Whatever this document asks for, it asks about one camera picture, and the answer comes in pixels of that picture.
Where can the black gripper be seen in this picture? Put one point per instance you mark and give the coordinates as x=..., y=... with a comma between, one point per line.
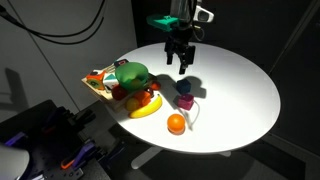
x=178, y=42

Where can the dark blue block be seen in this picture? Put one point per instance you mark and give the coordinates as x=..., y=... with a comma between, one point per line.
x=183, y=86

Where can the magenta block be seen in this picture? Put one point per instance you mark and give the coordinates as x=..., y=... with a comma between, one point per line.
x=186, y=101

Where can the orange red block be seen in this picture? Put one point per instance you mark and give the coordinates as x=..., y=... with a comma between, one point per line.
x=143, y=97

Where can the wooden tray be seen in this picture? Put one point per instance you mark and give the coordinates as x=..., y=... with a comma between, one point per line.
x=106, y=96

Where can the green translucent bowl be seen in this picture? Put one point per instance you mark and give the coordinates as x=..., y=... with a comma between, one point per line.
x=130, y=71

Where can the yellow ball in bowl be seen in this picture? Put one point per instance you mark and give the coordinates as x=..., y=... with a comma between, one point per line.
x=136, y=83

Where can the black patterned cube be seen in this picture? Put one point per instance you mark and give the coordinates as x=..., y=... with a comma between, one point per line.
x=120, y=62

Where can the yellow banana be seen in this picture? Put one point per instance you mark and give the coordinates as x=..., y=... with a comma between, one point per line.
x=148, y=109

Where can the yellow lemon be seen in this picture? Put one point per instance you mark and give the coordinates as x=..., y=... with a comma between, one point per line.
x=132, y=104

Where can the orange fruit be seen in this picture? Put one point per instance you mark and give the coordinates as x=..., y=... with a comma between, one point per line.
x=176, y=124

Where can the red tomato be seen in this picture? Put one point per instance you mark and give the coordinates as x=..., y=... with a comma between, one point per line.
x=119, y=93

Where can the white teal patterned cube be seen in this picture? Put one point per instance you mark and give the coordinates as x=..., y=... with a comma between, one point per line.
x=110, y=81

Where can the orange patterned cube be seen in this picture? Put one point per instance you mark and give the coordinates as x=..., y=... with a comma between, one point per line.
x=95, y=79

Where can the left blue orange clamp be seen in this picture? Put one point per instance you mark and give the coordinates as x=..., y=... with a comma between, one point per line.
x=79, y=157

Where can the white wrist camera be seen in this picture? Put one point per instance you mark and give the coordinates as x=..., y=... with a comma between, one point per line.
x=203, y=15

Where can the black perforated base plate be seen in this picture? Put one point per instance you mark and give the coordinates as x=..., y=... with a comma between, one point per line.
x=54, y=159

